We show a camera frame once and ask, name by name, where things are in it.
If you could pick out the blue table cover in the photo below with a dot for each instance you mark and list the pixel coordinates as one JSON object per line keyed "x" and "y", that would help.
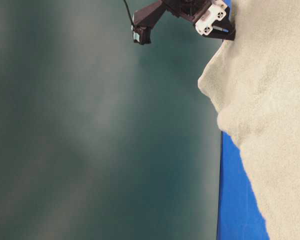
{"x": 238, "y": 215}

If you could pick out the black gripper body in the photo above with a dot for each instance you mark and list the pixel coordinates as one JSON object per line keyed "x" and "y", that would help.
{"x": 190, "y": 10}

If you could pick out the cream bath towel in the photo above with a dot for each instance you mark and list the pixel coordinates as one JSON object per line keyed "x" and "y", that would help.
{"x": 254, "y": 85}

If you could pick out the black gripper finger with white mount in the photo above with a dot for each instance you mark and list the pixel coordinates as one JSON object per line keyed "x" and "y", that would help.
{"x": 212, "y": 21}

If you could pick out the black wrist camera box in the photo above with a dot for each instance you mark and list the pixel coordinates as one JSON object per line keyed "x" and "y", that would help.
{"x": 144, "y": 21}

